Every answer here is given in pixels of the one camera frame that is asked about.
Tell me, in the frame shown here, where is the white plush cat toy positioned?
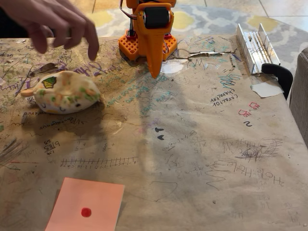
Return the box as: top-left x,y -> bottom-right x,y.
20,70 -> 102,115

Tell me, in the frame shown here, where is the pink paper with red dot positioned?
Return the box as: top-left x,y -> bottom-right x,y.
44,177 -> 125,231

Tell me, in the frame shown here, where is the person's bare hand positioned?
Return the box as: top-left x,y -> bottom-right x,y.
0,0 -> 101,61

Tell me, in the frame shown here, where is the grey yellow patterned rug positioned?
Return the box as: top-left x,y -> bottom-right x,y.
90,0 -> 308,65

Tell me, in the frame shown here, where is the scribbled brown paper table cover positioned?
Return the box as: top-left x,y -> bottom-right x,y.
0,35 -> 308,231

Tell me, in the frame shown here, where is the black chair back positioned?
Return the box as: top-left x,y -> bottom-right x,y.
261,63 -> 294,101

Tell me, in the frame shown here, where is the person's dark clothing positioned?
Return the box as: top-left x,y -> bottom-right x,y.
0,7 -> 31,39

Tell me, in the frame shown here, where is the grey upholstered seat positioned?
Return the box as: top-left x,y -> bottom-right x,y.
289,47 -> 308,146

